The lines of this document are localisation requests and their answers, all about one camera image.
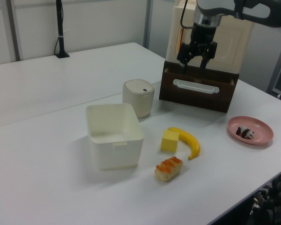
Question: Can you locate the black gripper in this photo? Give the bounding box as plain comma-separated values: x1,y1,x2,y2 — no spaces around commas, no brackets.
177,21,220,74

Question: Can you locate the orange storage box latch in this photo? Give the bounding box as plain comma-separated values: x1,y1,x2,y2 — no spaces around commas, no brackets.
177,27,186,51

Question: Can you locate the cream plastic storage box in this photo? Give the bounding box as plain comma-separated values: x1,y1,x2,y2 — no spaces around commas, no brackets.
166,0,255,74

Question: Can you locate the white open plastic box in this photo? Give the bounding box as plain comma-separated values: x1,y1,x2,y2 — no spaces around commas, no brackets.
85,103,145,171

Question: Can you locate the dark brown wooden cabinet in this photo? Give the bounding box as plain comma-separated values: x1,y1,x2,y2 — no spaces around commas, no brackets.
163,60,239,82

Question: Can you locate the dark brown wooden drawer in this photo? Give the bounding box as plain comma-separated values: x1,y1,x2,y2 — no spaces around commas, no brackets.
158,67,238,113

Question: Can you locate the beige mini trash can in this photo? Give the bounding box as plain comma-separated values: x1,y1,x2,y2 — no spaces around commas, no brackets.
122,79,155,119

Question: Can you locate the yellow toy banana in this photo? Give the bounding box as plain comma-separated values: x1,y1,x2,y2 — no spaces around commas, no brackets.
167,127,201,160

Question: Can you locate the black white panda figure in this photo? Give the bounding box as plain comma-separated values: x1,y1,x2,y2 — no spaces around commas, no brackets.
236,126,255,140

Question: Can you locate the yellow cube block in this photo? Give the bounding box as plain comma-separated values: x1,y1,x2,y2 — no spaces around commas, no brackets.
161,130,180,152

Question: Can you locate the pink round plate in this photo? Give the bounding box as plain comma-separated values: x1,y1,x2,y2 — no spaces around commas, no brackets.
227,115,274,146

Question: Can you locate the salmon sushi toy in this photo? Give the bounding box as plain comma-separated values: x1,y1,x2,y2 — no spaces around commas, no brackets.
154,156,184,182

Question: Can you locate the black mesh chair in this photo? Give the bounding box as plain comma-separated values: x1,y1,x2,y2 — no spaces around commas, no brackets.
250,164,281,225

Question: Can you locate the white drawer handle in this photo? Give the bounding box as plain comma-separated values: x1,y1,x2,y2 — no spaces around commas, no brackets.
172,79,220,94

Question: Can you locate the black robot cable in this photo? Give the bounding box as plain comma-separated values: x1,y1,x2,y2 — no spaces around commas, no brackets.
179,0,194,30

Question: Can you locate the black camera stand pole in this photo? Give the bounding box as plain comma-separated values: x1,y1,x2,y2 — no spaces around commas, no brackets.
54,0,70,59

